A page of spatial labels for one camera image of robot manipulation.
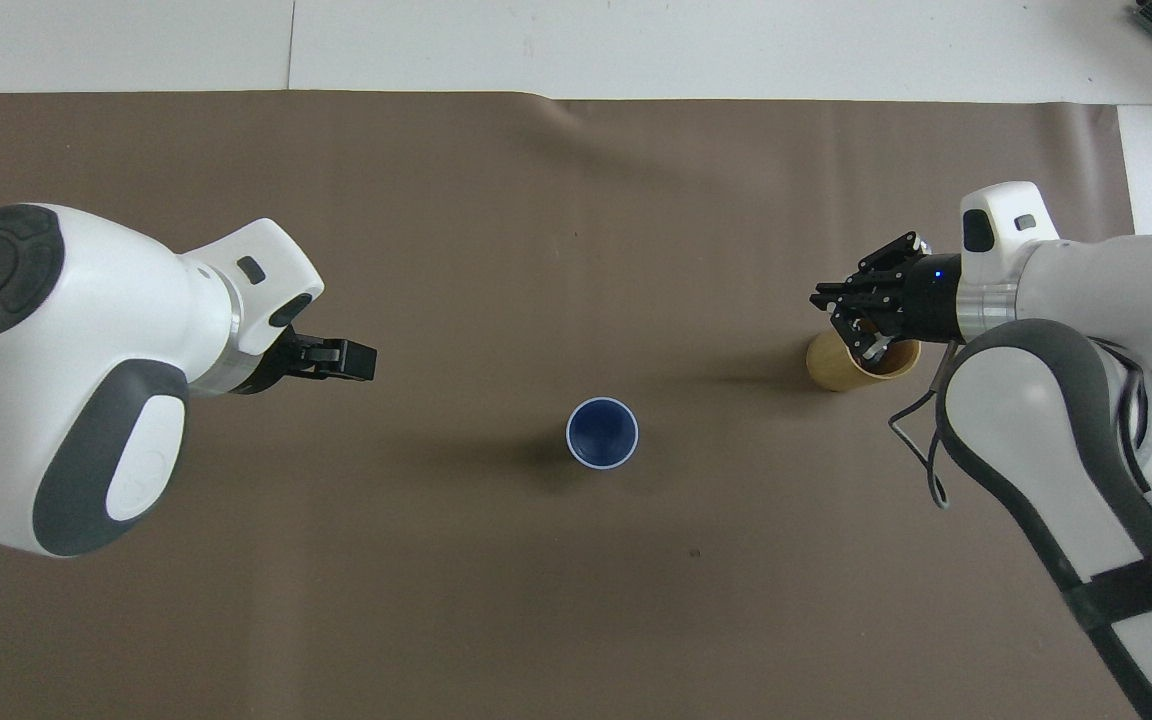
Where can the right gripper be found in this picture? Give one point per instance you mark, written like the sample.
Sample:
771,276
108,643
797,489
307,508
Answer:
926,298

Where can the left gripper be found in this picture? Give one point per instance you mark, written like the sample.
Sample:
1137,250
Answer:
281,362

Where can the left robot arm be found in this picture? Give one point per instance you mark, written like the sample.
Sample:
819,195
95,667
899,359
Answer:
56,380

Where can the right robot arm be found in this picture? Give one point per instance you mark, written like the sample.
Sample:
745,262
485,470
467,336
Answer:
1066,420

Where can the brown paper cup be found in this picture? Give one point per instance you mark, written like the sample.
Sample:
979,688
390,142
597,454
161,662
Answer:
836,368

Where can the blue cup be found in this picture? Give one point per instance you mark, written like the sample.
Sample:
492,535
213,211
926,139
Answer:
602,430

